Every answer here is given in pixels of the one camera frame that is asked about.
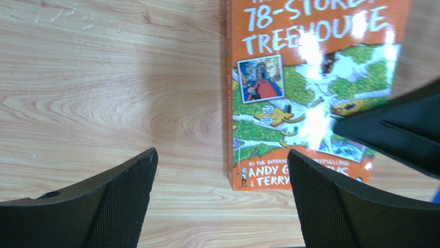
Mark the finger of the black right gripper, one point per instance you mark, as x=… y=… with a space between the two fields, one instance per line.
x=406 y=129

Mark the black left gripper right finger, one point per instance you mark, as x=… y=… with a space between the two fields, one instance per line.
x=337 y=211

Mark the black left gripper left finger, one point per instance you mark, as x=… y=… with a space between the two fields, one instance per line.
x=106 y=210

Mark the orange 78-Storey Treehouse book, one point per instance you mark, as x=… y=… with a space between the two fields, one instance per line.
x=294 y=69

